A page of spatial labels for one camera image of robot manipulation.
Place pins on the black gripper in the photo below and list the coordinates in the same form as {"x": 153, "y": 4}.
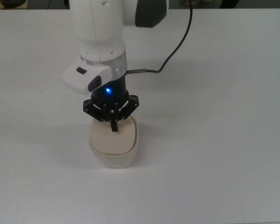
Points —
{"x": 112, "y": 94}

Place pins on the cream trash can lid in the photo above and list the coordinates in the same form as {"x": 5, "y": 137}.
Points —
{"x": 112, "y": 142}

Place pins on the small cream trash can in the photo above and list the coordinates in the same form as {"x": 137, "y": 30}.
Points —
{"x": 113, "y": 161}

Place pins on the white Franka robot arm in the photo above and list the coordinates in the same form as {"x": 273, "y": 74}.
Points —
{"x": 100, "y": 28}

